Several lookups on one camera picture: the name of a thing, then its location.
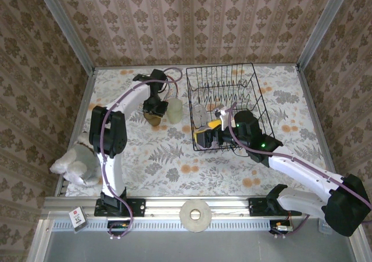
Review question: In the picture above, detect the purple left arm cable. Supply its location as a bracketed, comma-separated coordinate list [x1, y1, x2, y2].
[98, 66, 184, 239]

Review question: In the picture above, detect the small connector with wires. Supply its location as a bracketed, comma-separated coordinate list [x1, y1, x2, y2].
[106, 220, 137, 241]
[269, 218, 294, 239]

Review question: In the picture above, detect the clear glass tumbler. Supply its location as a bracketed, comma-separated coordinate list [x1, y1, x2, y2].
[192, 104, 209, 129]

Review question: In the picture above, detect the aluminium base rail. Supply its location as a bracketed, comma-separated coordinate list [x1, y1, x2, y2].
[42, 195, 355, 220]

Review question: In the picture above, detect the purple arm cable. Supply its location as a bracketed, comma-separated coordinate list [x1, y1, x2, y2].
[98, 66, 184, 239]
[226, 101, 372, 239]

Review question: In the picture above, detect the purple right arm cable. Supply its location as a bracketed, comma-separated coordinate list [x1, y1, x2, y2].
[226, 101, 372, 239]

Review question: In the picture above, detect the white slotted cable duct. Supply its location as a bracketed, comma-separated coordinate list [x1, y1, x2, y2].
[52, 218, 274, 232]

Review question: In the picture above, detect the frosted green cup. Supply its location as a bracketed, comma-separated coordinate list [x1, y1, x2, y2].
[166, 98, 184, 125]

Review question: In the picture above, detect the aluminium frame post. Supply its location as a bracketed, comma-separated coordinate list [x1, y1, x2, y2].
[295, 0, 355, 69]
[32, 0, 96, 73]

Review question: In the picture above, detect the black wire dish rack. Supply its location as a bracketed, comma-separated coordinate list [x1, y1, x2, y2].
[185, 62, 277, 152]

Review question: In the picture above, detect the grey tape roll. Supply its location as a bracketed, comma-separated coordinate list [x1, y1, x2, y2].
[179, 199, 212, 233]

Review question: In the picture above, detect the clear card box with label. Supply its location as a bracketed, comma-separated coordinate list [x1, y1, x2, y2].
[69, 206, 88, 234]

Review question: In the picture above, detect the aluminium table side rail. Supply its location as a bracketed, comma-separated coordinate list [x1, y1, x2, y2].
[295, 66, 343, 195]
[55, 67, 98, 198]

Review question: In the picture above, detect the grey and white plush dog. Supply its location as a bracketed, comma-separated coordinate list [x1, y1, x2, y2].
[49, 131, 101, 186]

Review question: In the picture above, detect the amber glass cup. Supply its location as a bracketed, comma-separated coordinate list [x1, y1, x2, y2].
[143, 110, 163, 127]

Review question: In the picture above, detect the floral patterned tablecloth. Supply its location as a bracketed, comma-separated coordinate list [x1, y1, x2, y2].
[65, 66, 335, 198]

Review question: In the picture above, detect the clear plastic bottle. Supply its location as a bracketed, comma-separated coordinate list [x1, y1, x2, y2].
[318, 218, 332, 235]

